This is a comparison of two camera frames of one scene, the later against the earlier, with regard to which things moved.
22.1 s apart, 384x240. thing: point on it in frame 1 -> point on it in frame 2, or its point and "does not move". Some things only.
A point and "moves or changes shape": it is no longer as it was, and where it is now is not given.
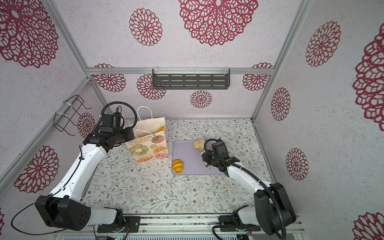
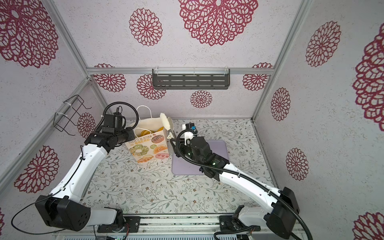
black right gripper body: [209, 157] -> [188, 151]
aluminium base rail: [178, 226] does not move
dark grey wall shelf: [189, 79] does not move
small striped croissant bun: [178, 166] -> [145, 132]
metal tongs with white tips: [206, 164] moves or changes shape
